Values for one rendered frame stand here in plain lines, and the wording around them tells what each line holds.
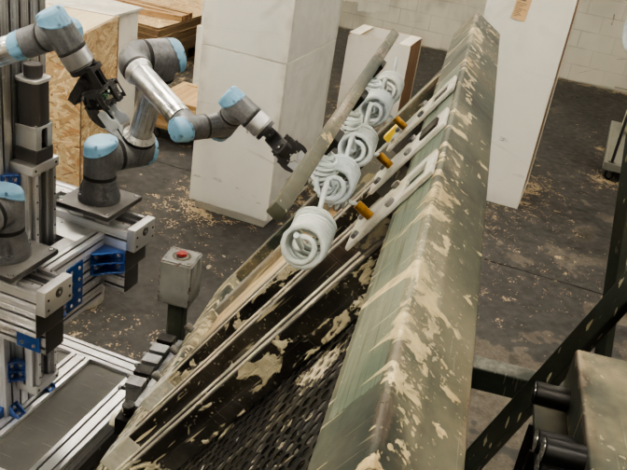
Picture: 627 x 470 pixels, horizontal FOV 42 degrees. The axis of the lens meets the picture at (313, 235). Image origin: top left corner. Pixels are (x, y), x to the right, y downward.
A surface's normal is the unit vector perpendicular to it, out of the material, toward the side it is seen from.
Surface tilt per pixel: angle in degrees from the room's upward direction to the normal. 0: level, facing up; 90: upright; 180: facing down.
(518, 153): 90
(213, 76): 90
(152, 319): 0
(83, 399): 0
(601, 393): 0
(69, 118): 90
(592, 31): 90
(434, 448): 33
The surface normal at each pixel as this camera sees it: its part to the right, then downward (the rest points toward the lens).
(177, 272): -0.22, 0.42
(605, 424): 0.14, -0.88
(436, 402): 0.65, -0.62
